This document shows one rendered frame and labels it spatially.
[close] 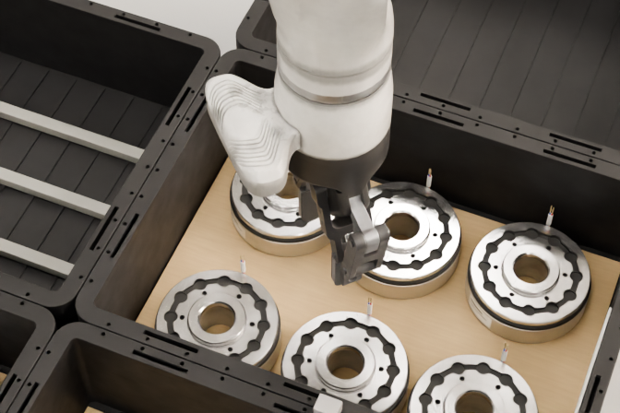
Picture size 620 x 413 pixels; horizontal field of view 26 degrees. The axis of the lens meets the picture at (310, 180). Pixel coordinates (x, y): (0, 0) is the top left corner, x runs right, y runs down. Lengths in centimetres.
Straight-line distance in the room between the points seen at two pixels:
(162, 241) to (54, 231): 11
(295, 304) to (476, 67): 32
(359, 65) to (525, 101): 53
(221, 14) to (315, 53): 77
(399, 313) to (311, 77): 40
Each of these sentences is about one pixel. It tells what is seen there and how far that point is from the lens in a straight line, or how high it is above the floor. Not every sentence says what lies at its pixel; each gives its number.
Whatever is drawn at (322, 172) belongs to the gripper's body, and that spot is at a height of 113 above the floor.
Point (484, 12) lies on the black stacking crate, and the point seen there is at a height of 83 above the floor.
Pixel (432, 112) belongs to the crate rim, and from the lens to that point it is 115.
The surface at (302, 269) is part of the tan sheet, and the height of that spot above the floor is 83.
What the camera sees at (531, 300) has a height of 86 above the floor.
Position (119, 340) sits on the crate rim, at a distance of 103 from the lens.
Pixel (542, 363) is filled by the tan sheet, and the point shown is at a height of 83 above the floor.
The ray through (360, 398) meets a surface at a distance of 107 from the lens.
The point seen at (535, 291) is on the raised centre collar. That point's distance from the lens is 113.
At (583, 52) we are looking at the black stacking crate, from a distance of 135.
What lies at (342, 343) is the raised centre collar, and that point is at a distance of 109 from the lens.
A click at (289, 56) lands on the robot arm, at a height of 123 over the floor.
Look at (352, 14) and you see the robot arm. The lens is 73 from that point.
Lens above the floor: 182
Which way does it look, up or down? 54 degrees down
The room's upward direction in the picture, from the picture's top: straight up
